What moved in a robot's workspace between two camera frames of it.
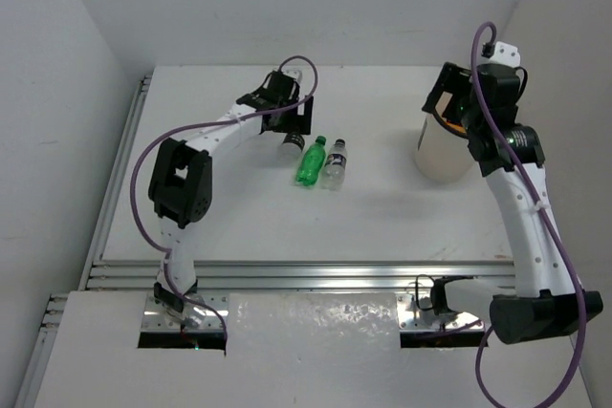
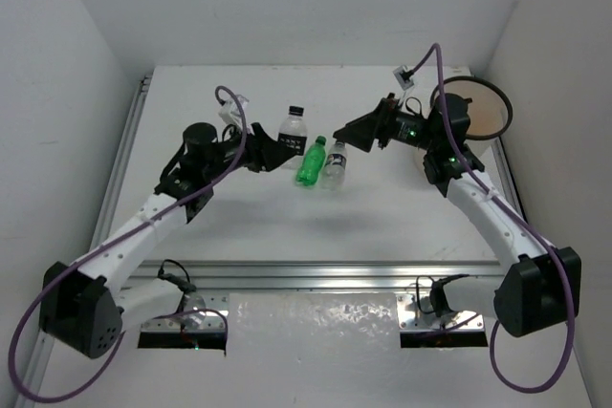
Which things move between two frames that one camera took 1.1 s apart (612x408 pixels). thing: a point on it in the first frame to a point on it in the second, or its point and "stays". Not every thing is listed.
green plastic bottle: [311, 162] stays
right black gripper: [455, 79] to [361, 132]
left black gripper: [296, 117] to [255, 151]
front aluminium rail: [139, 275] stays
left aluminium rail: [115, 182] stays
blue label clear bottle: [333, 173] stays
